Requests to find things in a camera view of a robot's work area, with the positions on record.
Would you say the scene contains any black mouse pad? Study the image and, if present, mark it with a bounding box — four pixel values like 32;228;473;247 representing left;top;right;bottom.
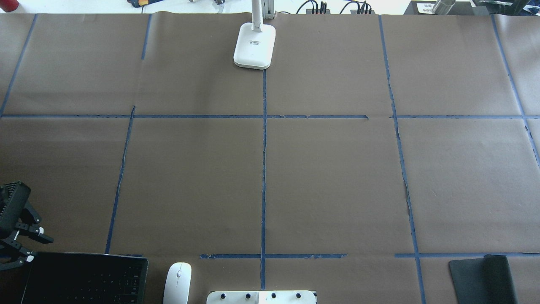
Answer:
448;255;519;304

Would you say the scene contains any red bottle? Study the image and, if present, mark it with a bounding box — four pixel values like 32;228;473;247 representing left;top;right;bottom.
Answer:
0;0;19;12

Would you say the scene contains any black usb hub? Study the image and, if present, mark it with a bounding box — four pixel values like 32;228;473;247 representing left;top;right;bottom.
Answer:
302;0;329;15
352;1;373;15

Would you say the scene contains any silver metal cup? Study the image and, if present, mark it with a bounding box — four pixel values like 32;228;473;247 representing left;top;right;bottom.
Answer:
432;0;456;16

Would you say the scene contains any dark grey laptop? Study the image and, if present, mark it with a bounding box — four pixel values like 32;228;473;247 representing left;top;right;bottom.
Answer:
21;252;149;304

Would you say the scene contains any left black usb hub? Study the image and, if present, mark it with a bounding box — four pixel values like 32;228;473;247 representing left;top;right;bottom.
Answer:
302;0;329;15

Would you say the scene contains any white computer mouse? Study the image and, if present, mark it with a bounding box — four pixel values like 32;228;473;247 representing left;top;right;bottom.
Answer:
162;262;192;304

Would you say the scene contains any black box with label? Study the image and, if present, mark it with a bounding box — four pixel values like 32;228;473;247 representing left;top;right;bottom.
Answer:
403;0;475;16

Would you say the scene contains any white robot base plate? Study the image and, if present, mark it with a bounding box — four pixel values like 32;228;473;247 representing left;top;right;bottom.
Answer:
206;290;318;304

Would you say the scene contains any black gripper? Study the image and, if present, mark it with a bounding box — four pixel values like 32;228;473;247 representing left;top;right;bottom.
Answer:
0;182;54;271

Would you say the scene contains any right black usb hub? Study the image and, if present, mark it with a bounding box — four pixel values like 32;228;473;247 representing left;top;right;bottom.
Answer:
352;1;373;15

